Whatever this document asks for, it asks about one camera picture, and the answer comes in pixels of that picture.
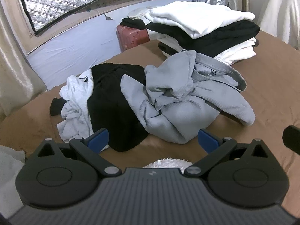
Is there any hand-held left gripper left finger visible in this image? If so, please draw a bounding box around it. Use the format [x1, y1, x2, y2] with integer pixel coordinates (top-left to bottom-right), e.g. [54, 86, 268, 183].
[33, 128, 121, 177]

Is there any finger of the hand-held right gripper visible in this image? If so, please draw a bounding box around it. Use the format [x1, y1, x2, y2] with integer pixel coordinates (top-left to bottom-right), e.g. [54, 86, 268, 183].
[282, 125, 300, 155]

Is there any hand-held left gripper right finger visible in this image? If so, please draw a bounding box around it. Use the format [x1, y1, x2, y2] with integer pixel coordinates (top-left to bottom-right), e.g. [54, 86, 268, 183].
[184, 129, 270, 178]

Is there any grey t-shirt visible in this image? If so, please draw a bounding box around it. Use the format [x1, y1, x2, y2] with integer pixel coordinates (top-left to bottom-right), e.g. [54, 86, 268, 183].
[120, 50, 256, 144]

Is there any black crumpled garment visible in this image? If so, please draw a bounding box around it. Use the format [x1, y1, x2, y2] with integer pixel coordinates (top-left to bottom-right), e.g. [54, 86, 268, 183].
[50, 63, 149, 153]

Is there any white fluffy item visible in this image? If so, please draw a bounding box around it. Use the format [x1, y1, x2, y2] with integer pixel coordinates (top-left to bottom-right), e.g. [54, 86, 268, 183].
[143, 158, 193, 169]

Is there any white crumpled garment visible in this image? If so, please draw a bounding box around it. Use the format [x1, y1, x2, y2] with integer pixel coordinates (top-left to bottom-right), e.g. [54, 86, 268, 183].
[57, 69, 109, 150]

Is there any white cloth beside bed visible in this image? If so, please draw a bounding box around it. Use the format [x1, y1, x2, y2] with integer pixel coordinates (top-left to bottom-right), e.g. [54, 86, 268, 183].
[0, 145, 26, 207]

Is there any pink suitcase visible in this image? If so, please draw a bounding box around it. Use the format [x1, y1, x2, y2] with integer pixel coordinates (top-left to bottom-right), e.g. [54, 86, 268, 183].
[116, 25, 150, 52]

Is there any beige satin curtain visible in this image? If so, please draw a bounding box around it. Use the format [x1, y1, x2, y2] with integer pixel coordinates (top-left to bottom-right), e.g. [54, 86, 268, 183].
[0, 0, 47, 118]

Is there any black cloth on suitcase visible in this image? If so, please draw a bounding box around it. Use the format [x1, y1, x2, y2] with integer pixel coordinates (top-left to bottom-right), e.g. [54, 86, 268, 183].
[119, 17, 150, 32]

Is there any white folded top garment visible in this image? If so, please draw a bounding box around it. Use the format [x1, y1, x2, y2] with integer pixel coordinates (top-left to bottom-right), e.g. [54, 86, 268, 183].
[144, 1, 255, 39]

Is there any white hanging cloth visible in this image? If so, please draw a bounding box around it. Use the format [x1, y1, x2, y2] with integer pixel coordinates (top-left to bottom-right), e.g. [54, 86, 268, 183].
[256, 0, 300, 50]

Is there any wooden window frame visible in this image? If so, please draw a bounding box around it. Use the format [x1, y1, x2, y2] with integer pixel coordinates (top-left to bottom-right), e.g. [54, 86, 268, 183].
[5, 0, 195, 55]

